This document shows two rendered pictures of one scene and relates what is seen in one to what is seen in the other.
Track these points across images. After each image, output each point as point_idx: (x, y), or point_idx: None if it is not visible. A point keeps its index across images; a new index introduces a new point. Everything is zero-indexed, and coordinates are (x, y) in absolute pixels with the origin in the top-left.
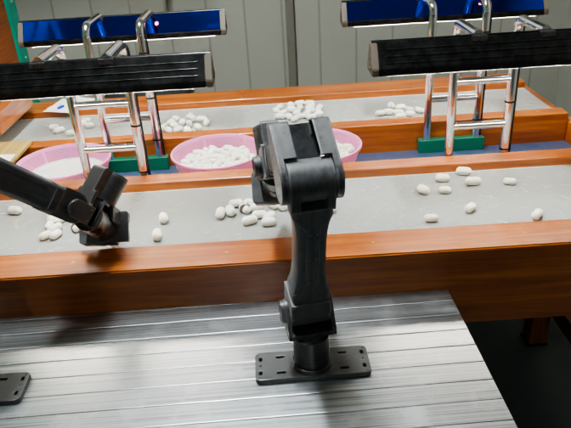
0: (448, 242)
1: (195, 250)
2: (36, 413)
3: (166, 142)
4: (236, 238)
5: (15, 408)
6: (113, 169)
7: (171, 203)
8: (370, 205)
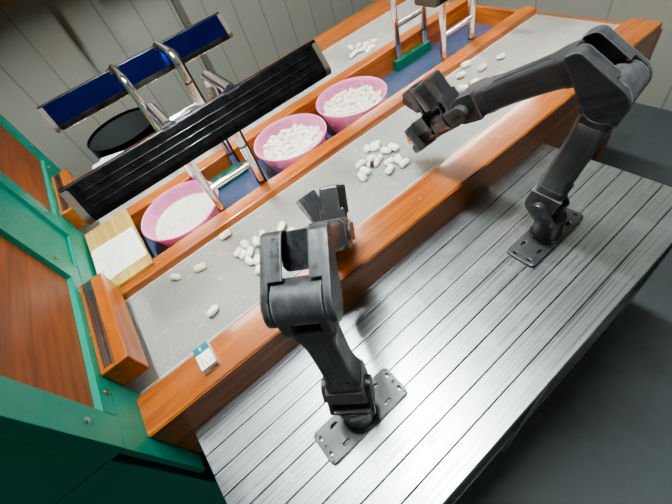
0: (539, 110)
1: (397, 210)
2: (430, 389)
3: (235, 151)
4: (398, 186)
5: (410, 397)
6: None
7: (311, 190)
8: None
